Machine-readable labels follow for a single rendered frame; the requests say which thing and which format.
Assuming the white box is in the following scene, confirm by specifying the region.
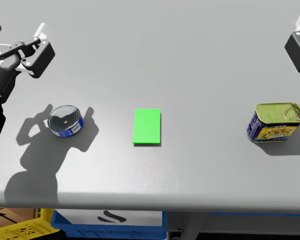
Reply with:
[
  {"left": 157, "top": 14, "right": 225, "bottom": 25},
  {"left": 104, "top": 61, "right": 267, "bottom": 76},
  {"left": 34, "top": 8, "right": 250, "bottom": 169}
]
[{"left": 56, "top": 209, "right": 164, "bottom": 227}]

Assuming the green pad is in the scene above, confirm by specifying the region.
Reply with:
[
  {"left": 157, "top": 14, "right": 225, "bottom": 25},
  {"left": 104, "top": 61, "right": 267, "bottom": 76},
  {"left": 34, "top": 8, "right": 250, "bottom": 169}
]
[{"left": 131, "top": 108, "right": 162, "bottom": 146}]

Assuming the yellow box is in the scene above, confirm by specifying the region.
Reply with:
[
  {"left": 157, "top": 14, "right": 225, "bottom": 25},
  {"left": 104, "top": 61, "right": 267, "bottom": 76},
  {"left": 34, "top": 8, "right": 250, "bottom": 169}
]
[{"left": 0, "top": 207, "right": 61, "bottom": 240}]

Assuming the blue box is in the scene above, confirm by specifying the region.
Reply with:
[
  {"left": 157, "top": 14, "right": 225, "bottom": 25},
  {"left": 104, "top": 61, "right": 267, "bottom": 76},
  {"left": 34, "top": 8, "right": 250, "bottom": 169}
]
[{"left": 50, "top": 209, "right": 169, "bottom": 239}]

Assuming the green and blue rectangular can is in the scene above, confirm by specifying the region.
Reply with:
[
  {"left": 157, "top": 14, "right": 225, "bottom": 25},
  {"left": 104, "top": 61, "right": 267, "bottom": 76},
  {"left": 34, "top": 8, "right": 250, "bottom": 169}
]
[{"left": 245, "top": 102, "right": 300, "bottom": 144}]

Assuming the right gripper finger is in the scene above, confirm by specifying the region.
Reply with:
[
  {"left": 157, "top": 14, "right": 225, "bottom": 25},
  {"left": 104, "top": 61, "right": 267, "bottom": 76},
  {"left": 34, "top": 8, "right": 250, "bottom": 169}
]
[{"left": 284, "top": 12, "right": 300, "bottom": 75}]

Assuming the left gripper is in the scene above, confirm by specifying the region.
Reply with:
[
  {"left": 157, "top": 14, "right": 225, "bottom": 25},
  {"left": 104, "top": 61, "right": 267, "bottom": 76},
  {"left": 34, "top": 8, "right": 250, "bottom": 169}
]
[{"left": 0, "top": 17, "right": 57, "bottom": 103}]

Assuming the brown box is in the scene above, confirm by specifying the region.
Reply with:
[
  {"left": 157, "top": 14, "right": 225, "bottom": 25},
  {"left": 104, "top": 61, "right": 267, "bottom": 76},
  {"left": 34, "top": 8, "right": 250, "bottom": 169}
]
[{"left": 0, "top": 207, "right": 41, "bottom": 230}]

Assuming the blue flat can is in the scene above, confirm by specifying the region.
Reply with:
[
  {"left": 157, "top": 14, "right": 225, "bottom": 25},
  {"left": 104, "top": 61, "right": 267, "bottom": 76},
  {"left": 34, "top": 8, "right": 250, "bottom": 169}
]
[{"left": 47, "top": 104, "right": 85, "bottom": 138}]

